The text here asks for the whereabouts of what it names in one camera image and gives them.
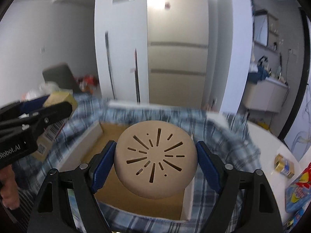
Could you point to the dark blue cloth on counter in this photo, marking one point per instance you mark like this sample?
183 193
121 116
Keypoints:
259 76

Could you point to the dark red broom handle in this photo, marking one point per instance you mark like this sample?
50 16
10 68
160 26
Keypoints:
137 88

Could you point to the gold refrigerator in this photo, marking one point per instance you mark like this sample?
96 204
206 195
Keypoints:
177 51

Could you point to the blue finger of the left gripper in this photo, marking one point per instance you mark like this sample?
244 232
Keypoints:
32 105

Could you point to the person's left hand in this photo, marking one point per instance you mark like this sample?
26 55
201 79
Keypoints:
9 191

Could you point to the white plastic bag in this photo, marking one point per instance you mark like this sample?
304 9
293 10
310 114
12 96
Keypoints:
44 89

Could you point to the grey chair back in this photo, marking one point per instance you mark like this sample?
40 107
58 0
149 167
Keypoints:
61 75

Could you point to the white bathroom vanity cabinet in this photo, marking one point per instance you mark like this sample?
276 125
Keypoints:
268 95

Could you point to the beige round squishy bun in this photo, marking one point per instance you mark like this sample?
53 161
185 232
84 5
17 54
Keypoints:
155 159

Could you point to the red gold cigarette pack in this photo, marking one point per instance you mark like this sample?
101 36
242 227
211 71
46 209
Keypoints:
62 105

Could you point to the blue plaid shirt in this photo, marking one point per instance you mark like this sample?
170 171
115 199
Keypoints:
231 143

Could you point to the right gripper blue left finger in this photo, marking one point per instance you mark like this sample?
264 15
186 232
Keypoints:
52 212

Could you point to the open cardboard box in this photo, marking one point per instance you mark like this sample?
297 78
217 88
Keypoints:
177 208

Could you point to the grey mop handle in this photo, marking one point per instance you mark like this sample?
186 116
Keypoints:
109 63

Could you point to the fridge magnet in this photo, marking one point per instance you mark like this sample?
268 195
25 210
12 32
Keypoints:
167 5

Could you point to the bathroom mirror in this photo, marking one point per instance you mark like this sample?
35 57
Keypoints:
260 27

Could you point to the small gold wrapped packet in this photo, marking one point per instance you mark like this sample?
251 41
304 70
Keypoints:
284 166

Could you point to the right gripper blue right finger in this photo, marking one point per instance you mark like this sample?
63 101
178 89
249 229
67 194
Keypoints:
259 210

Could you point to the blue patterned snack packet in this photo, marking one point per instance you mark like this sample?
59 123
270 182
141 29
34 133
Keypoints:
298 193

